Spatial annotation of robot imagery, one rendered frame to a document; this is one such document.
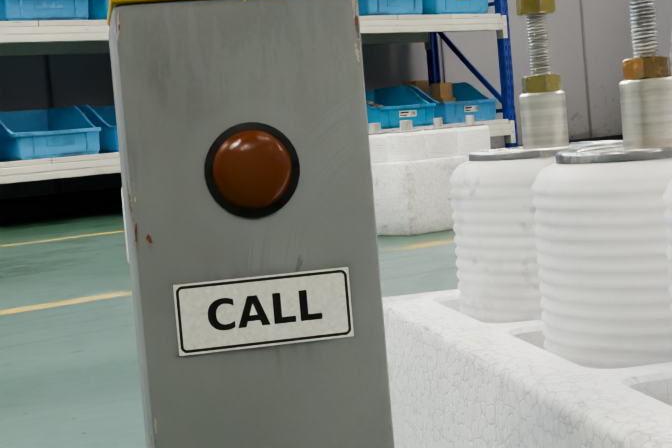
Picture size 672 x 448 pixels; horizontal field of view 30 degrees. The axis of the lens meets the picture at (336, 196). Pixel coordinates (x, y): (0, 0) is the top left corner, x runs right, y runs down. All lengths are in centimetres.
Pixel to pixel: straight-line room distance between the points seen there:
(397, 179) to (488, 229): 248
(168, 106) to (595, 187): 18
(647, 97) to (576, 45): 750
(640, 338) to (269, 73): 19
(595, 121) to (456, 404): 756
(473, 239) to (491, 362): 12
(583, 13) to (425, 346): 753
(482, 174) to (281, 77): 24
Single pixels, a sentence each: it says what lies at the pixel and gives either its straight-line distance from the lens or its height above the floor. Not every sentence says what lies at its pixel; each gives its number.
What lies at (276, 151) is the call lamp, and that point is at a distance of 35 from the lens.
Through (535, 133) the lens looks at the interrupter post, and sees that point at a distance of 61.
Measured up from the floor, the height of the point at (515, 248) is 21.
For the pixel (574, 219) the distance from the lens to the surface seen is 47.
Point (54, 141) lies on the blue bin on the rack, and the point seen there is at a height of 32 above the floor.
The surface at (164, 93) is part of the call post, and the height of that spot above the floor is 29.
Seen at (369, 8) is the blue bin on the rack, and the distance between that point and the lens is 597.
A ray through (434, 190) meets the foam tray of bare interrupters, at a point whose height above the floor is 10.
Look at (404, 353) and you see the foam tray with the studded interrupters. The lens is 61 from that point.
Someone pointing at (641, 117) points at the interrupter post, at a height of 27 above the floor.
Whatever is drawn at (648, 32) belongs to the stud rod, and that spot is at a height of 30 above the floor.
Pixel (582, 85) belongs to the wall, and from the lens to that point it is 801.
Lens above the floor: 27
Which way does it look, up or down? 3 degrees down
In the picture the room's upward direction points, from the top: 5 degrees counter-clockwise
